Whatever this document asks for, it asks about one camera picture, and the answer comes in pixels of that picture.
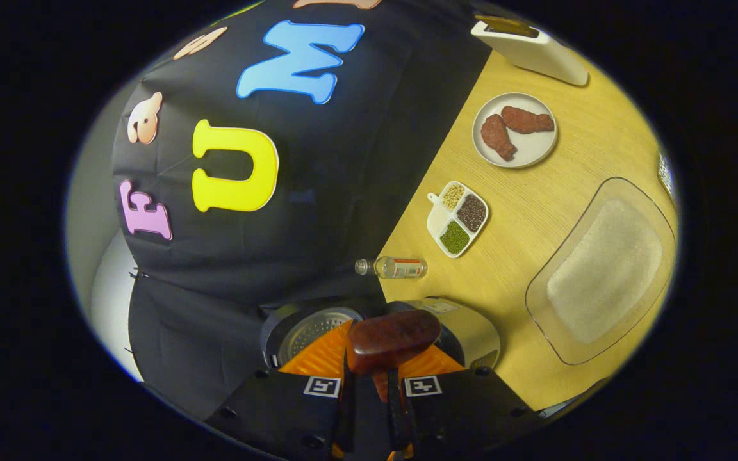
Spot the white divided bean dish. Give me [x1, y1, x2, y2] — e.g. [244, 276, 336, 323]
[426, 181, 490, 259]

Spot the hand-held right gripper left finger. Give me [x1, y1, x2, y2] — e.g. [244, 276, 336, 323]
[206, 320, 357, 461]

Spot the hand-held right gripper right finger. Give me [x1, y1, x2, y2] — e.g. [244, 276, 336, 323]
[385, 343, 536, 461]

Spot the brown wooden spoon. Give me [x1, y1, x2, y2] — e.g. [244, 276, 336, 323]
[347, 310, 442, 404]

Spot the white round plate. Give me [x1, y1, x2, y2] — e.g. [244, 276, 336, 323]
[472, 93, 559, 170]

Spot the black backdrop cloth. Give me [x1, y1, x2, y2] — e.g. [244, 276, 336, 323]
[111, 0, 495, 420]

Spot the grey silver rice cooker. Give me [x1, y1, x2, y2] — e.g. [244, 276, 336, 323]
[260, 296, 502, 373]

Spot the white toaster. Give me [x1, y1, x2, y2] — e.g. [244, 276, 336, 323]
[470, 14, 590, 87]

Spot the brown bread slice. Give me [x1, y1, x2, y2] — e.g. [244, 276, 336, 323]
[475, 15, 540, 38]

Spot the white rice pile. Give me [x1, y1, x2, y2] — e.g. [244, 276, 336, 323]
[546, 198, 664, 345]

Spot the clear rice tray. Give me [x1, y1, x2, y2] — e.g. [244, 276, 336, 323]
[524, 177, 677, 366]

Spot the small glass bottle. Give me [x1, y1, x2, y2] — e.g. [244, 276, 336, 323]
[354, 256, 429, 280]

